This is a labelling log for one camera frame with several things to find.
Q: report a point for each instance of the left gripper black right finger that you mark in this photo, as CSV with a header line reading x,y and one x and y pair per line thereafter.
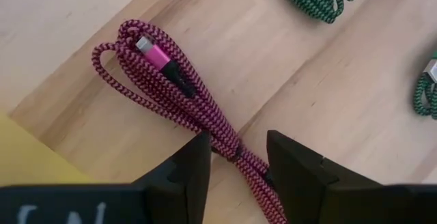
x,y
307,190

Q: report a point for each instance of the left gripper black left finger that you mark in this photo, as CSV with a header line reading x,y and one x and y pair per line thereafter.
x,y
181,183

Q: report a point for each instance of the yellow translucent plastic bin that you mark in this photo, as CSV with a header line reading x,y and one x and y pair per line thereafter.
x,y
27,155

